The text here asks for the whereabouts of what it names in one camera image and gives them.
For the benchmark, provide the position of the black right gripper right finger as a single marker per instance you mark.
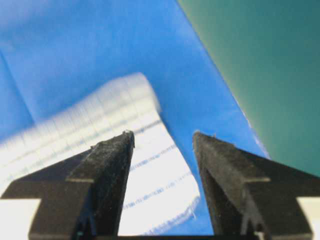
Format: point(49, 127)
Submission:
point(250, 197)

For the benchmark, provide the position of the blue striped white towel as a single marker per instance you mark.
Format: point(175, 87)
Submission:
point(161, 190)

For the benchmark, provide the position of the blue table cloth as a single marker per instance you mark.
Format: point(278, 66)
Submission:
point(76, 72)

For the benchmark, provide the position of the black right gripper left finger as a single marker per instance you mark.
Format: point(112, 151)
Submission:
point(79, 198)

